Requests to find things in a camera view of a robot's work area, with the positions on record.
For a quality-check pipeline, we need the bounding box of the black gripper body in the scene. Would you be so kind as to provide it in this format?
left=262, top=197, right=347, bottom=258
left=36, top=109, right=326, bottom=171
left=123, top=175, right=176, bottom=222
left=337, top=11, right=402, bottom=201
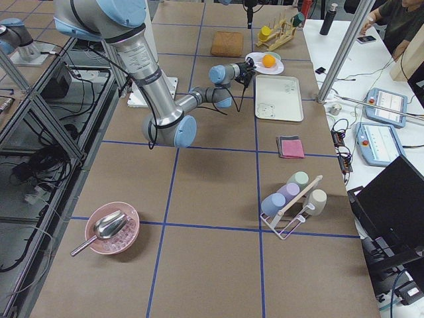
left=235, top=62, right=254, bottom=83
left=243, top=0, right=257, bottom=9

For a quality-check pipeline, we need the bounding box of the white round plate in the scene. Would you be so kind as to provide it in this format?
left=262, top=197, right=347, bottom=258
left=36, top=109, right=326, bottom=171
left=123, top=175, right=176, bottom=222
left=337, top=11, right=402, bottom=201
left=244, top=52, right=284, bottom=75

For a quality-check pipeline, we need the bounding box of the orange fruit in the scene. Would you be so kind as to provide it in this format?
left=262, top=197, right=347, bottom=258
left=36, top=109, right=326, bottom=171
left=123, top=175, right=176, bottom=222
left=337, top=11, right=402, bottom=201
left=262, top=54, right=276, bottom=68

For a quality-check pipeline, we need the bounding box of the cream bear tray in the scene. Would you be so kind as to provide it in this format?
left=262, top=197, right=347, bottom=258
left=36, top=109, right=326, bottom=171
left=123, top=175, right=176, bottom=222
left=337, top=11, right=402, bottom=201
left=254, top=75, right=303, bottom=123

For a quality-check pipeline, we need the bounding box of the green bowl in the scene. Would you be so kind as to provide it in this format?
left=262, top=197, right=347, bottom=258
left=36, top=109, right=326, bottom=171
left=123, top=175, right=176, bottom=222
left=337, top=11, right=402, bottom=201
left=266, top=52, right=281, bottom=60

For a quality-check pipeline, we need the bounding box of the yellow cup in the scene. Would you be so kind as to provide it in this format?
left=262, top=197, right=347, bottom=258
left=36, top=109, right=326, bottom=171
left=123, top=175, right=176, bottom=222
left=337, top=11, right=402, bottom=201
left=258, top=25, right=272, bottom=42

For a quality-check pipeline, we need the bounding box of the wooden cutting board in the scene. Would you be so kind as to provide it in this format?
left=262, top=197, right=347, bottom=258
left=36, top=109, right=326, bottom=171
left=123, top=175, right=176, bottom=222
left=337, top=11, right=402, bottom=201
left=211, top=31, right=244, bottom=57

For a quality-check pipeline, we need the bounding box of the wooden drying rack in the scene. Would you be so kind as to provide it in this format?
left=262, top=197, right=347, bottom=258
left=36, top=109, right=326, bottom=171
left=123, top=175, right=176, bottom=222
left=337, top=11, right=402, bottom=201
left=256, top=13, right=297, bottom=52

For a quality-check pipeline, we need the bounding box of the dark green cup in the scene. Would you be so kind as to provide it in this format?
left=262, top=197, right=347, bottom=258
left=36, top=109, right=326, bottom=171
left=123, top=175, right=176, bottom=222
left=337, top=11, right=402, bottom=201
left=290, top=12, right=305, bottom=28

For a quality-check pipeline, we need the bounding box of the red cylinder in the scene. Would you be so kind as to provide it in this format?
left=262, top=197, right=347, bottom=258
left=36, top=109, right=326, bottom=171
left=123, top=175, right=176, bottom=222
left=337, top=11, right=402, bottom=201
left=301, top=0, right=313, bottom=20

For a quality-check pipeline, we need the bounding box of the small black sensor device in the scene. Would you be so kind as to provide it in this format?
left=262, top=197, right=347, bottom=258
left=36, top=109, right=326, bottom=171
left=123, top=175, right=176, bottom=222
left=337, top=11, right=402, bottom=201
left=315, top=67, right=326, bottom=74

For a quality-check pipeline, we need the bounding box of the grey cloth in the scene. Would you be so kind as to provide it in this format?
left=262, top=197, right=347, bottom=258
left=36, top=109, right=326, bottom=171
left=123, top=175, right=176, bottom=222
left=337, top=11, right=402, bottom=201
left=276, top=136, right=299, bottom=158

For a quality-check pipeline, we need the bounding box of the black water bottle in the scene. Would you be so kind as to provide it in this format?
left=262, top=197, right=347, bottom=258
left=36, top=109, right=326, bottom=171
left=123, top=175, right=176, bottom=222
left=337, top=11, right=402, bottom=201
left=319, top=3, right=338, bottom=36

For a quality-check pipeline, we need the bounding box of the pink cloth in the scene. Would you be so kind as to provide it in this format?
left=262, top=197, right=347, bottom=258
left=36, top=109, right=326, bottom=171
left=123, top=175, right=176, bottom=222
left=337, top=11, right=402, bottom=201
left=281, top=139, right=305, bottom=158

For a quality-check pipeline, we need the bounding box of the smartphone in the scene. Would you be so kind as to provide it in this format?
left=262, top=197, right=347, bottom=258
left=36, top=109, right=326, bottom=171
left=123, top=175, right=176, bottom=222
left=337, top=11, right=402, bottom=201
left=356, top=35, right=377, bottom=44

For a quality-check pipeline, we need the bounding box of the purple cup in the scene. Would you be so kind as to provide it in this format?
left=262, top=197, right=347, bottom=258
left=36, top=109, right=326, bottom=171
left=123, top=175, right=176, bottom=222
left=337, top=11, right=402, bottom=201
left=277, top=183, right=300, bottom=203

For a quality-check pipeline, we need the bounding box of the blue cup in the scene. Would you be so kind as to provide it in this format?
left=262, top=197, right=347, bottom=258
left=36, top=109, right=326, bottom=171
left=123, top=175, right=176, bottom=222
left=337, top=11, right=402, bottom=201
left=261, top=193, right=286, bottom=217

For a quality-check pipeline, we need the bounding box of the far teach pendant tablet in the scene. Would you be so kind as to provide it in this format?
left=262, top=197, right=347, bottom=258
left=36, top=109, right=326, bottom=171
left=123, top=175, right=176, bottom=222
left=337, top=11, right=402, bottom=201
left=365, top=87, right=407, bottom=128

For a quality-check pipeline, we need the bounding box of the teach pendant tablet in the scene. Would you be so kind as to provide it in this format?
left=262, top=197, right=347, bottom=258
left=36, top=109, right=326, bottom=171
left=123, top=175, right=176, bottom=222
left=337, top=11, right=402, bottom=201
left=355, top=122, right=405, bottom=167
left=365, top=87, right=407, bottom=128

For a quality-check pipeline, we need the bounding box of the beige cup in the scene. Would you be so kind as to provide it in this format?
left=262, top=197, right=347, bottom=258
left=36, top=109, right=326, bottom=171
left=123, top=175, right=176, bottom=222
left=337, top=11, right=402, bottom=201
left=303, top=189, right=327, bottom=216

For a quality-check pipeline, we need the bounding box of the near teach pendant tablet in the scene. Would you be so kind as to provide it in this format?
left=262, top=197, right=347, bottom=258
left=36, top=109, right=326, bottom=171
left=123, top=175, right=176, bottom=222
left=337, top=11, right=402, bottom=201
left=355, top=122, right=405, bottom=167

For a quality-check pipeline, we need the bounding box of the person in black shirt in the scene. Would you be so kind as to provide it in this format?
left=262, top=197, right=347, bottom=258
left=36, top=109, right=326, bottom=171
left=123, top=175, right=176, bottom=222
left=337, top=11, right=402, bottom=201
left=360, top=0, right=423, bottom=61

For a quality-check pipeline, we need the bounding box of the white cup rack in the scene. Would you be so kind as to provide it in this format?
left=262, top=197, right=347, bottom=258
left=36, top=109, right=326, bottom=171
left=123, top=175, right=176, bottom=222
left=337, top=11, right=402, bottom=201
left=260, top=175, right=323, bottom=240

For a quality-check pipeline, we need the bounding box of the black monitor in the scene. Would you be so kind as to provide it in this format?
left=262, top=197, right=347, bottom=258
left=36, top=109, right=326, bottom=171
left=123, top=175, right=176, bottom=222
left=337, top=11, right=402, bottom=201
left=348, top=155, right=423, bottom=290

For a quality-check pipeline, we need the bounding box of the metal spoon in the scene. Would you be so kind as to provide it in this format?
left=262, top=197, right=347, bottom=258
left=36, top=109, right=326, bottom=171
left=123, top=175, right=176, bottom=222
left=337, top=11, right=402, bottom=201
left=70, top=211, right=128, bottom=257

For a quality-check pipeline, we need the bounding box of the pink bowl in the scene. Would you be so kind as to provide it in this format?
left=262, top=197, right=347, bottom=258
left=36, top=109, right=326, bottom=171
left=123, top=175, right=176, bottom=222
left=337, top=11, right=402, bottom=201
left=85, top=201, right=140, bottom=255

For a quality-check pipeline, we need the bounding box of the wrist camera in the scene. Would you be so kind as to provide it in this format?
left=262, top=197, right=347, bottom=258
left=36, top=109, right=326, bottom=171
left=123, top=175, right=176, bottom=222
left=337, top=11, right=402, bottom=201
left=239, top=73, right=254, bottom=89

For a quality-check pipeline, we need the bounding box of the aluminium frame post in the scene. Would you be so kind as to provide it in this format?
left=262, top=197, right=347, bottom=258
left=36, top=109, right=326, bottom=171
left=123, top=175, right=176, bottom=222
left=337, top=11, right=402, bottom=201
left=316, top=0, right=375, bottom=104

